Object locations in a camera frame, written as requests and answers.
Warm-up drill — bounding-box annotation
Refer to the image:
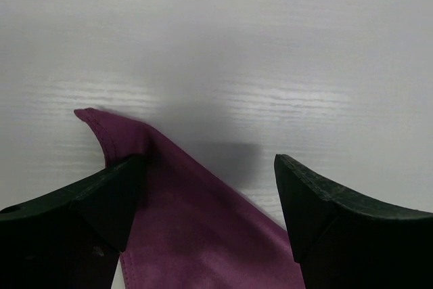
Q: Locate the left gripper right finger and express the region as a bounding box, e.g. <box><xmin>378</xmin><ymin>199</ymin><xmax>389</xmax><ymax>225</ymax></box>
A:
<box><xmin>274</xmin><ymin>154</ymin><xmax>432</xmax><ymax>288</ymax></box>

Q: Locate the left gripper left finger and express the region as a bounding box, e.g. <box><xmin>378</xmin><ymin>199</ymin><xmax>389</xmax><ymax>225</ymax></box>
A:
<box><xmin>1</xmin><ymin>155</ymin><xmax>145</xmax><ymax>288</ymax></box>

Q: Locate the purple cloth napkin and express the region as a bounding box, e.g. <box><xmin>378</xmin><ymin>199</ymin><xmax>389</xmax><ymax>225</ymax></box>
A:
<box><xmin>75</xmin><ymin>108</ymin><xmax>304</xmax><ymax>288</ymax></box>

